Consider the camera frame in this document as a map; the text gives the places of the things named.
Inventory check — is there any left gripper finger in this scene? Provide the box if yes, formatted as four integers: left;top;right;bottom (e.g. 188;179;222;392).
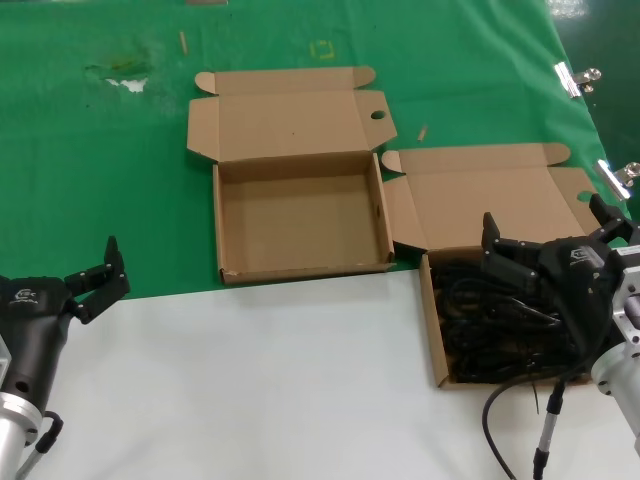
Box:
63;235;132;326

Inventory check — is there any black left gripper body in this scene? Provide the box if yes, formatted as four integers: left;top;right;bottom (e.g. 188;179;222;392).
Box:
0;273;84;406

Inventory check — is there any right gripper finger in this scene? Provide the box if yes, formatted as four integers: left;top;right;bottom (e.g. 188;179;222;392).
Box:
587;193;632;246
480;211;545;301

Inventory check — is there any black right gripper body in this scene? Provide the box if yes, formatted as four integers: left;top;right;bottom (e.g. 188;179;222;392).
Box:
537;235;627;355

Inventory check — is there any cardboard box with lid hole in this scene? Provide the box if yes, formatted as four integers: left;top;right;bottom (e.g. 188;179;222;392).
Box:
186;66;399;286

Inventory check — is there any silver binder clip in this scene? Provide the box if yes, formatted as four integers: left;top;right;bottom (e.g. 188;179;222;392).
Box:
553;61;603;100
593;159;640;202

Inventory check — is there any green table cloth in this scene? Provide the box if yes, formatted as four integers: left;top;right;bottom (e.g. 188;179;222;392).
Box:
0;0;640;306

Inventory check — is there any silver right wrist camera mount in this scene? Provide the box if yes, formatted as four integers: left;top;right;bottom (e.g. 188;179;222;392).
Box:
612;244;640;347

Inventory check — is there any cardboard box holding cables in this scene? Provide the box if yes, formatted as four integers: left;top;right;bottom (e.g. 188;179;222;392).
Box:
380;142;617;390

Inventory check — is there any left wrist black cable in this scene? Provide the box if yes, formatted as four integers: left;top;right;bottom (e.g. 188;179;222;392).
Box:
14;408;65;480

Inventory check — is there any right cable with silver connector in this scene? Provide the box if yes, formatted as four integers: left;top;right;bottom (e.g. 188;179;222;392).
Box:
531;377;569;480

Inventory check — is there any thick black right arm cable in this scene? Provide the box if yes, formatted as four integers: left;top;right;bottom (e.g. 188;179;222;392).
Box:
481;347;596;480

